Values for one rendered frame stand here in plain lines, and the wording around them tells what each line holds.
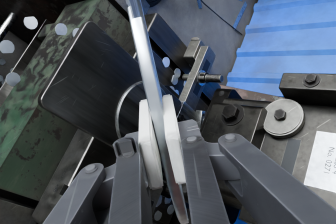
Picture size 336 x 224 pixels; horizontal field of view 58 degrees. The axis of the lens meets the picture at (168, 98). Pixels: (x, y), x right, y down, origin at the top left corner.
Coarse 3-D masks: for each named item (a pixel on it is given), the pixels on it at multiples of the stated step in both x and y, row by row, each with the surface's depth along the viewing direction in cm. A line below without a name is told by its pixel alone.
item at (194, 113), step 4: (184, 104) 60; (184, 108) 60; (188, 108) 61; (180, 112) 59; (184, 112) 60; (188, 112) 61; (192, 112) 62; (196, 112) 63; (180, 116) 59; (184, 116) 60; (188, 116) 61; (192, 116) 62; (180, 120) 59; (184, 120) 60; (160, 160) 56; (164, 176) 57; (164, 180) 59
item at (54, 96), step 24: (96, 24) 44; (72, 48) 41; (96, 48) 44; (120, 48) 47; (72, 72) 41; (96, 72) 44; (120, 72) 47; (48, 96) 39; (72, 96) 42; (96, 96) 44; (120, 96) 48; (144, 96) 51; (72, 120) 42; (96, 120) 45; (120, 120) 47
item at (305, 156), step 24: (216, 120) 44; (240, 120) 42; (264, 120) 42; (288, 120) 40; (312, 120) 39; (264, 144) 41; (288, 144) 39; (312, 144) 38; (288, 168) 38; (312, 168) 36
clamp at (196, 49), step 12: (192, 48) 69; (204, 48) 68; (192, 60) 69; (204, 60) 68; (192, 72) 67; (204, 72) 66; (192, 84) 65; (204, 84) 68; (180, 96) 65; (192, 96) 65; (192, 108) 66
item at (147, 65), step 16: (128, 0) 20; (128, 16) 19; (144, 32) 18; (144, 48) 18; (144, 64) 18; (144, 80) 18; (160, 96) 27; (160, 112) 19; (160, 128) 19; (160, 144) 19; (176, 192) 21; (176, 208) 22
